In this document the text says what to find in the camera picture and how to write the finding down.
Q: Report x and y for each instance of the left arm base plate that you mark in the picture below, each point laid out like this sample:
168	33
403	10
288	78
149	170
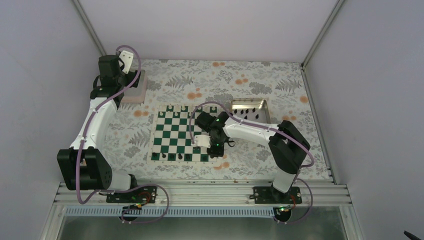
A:
143	195

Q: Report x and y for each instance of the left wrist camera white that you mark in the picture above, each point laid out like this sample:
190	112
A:
125	60

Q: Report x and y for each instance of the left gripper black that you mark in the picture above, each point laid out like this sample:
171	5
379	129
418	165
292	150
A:
132	76

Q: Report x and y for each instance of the green white chessboard mat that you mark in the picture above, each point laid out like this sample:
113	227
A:
172	134

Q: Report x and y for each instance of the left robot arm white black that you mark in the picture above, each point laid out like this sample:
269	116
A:
83	165

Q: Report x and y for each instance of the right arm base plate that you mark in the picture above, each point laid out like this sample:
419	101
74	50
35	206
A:
269	195

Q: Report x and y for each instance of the floral patterned tablecloth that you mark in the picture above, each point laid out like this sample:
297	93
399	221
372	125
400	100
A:
193	82

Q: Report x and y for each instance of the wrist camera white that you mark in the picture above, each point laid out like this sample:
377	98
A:
201	141
125	60

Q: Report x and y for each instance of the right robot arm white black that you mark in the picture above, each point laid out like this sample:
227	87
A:
287	145

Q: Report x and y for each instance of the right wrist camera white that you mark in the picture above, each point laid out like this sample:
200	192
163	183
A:
201	141

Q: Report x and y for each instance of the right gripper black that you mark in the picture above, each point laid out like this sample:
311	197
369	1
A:
218	153

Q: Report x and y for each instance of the pink white tray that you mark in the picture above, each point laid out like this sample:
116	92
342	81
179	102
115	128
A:
137	93

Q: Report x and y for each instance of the tan metal tray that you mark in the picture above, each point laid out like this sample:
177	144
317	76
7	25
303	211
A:
251	107

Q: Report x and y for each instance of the aluminium rail frame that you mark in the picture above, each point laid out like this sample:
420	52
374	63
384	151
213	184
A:
207	209

